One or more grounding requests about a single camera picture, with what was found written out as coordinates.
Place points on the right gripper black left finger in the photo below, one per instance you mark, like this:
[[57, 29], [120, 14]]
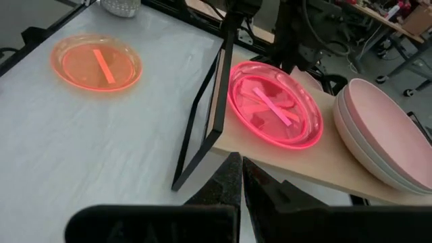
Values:
[[226, 189]]

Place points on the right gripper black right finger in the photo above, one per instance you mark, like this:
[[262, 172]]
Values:
[[263, 199]]

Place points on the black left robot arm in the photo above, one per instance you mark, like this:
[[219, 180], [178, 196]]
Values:
[[243, 6]]

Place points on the cream matte plate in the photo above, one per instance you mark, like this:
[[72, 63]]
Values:
[[335, 114]]

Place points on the wooden workbench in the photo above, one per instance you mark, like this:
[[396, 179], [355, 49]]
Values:
[[378, 17]]

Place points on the cardboard box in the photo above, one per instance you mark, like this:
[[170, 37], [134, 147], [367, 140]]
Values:
[[420, 20]]

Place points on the green plant in white pot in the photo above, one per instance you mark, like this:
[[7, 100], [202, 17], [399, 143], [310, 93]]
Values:
[[119, 8]]

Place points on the grey metal bracket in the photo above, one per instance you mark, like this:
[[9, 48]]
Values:
[[245, 36]]

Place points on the black aluminium table frame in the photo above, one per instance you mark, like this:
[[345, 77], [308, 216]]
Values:
[[33, 35]]

